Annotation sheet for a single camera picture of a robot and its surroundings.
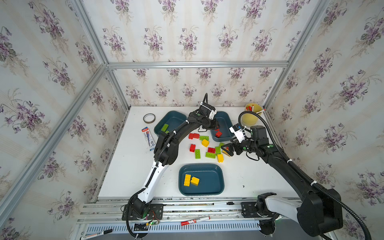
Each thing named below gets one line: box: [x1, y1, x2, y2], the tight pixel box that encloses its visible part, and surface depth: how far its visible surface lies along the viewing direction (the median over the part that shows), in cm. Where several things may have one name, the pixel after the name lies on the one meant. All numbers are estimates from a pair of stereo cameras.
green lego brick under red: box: [205, 152, 217, 159], surface depth 95 cm
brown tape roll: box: [143, 113, 156, 124], surface depth 116 cm
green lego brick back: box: [199, 135, 210, 141], surface depth 103 cm
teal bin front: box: [178, 163, 225, 197], surface depth 84 cm
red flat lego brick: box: [207, 147, 216, 154], surface depth 96 cm
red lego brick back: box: [188, 133, 200, 140], surface depth 104 cm
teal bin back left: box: [154, 110, 188, 137], surface depth 113 cm
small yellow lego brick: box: [190, 176, 200, 186], surface depth 83 cm
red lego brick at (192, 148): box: [189, 144, 196, 153], surface depth 97 cm
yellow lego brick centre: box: [201, 139, 210, 148], surface depth 99 cm
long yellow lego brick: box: [183, 174, 192, 187], surface depth 84 cm
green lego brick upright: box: [194, 149, 201, 159], surface depth 95 cm
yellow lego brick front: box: [217, 154, 224, 163], surface depth 92 cm
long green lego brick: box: [161, 123, 169, 132], surface depth 109 cm
